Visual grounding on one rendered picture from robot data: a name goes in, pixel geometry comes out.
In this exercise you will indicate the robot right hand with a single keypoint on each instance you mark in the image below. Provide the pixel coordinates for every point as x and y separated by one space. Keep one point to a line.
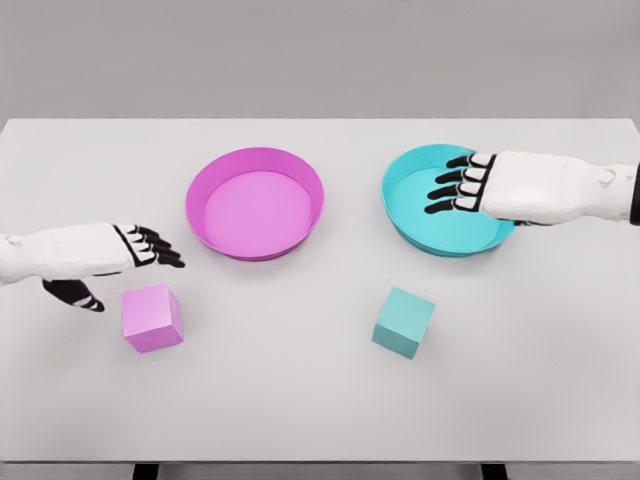
525 187

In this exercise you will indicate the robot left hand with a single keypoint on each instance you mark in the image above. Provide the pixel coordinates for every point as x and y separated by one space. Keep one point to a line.
90 249

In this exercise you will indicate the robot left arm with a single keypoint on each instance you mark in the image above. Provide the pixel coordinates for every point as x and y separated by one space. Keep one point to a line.
17 257

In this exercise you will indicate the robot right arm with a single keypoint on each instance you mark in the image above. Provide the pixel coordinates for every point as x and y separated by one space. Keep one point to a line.
610 189

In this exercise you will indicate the pink block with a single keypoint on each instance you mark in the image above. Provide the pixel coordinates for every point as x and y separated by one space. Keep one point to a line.
150 317

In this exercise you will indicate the cyan plate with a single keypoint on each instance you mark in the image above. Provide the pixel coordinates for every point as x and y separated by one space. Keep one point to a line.
425 230

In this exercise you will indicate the pink plate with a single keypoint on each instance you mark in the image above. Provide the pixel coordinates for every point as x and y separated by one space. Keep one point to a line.
255 202

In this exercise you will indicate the cyan block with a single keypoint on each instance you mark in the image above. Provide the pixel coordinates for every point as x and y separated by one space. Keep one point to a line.
404 321

